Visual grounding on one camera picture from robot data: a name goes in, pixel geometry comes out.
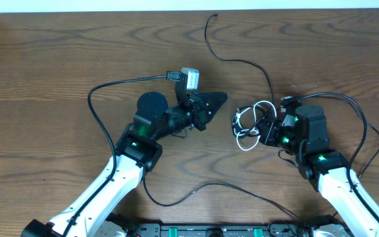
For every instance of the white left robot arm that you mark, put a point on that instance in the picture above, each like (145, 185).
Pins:
(135, 154)

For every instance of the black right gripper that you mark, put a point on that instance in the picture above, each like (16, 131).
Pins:
(266, 137)

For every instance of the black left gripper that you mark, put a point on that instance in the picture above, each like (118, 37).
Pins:
(199, 114)

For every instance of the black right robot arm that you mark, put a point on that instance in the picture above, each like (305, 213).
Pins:
(303, 134)

